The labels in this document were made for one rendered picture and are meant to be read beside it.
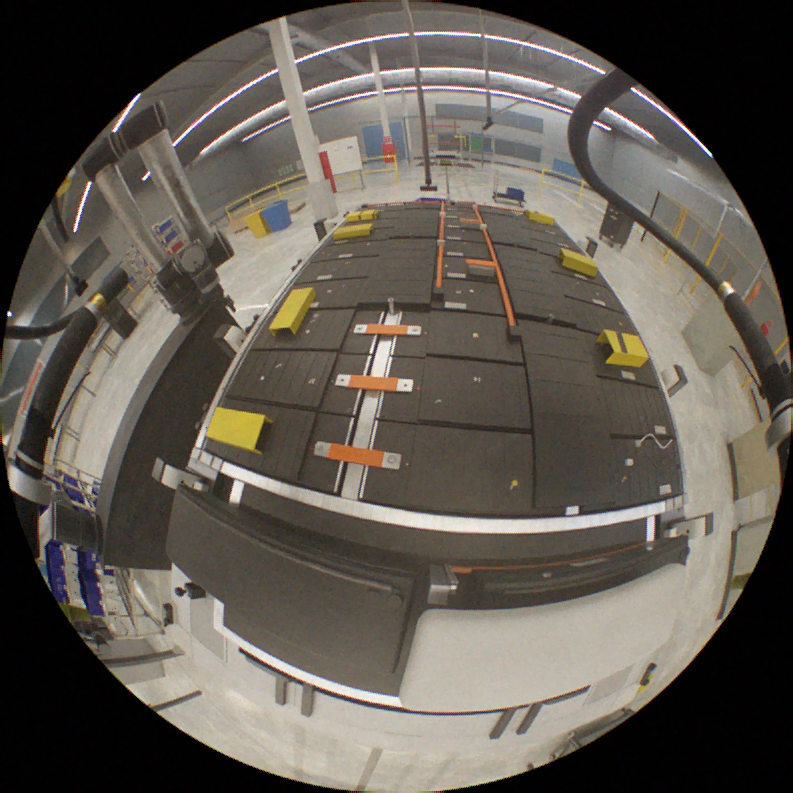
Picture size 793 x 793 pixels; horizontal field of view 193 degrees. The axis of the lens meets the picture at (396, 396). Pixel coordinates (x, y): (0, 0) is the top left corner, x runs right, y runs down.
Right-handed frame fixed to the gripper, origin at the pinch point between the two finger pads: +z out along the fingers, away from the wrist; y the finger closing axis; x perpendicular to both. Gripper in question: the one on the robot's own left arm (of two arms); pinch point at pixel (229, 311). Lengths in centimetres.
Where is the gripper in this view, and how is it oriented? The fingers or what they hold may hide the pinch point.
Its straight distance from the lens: 126.1
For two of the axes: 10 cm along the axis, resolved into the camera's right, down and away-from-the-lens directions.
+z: 1.1, 4.8, 8.7
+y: -9.4, -2.2, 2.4
